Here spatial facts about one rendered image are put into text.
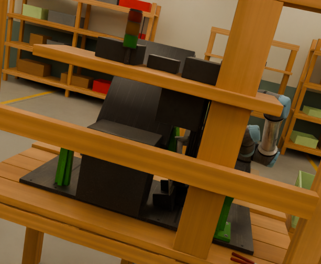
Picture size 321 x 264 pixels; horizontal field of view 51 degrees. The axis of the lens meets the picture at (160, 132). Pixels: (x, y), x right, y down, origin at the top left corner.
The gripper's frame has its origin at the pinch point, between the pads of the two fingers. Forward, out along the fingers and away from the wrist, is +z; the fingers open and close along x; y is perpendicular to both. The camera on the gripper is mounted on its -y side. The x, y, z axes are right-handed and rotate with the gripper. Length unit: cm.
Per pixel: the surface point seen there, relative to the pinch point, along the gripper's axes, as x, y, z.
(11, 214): 10, -34, 72
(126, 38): 53, 17, 11
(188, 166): 28.2, -23.7, -7.4
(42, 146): -22, 14, 86
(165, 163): 29.3, -22.2, 0.9
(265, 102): 41, -8, -35
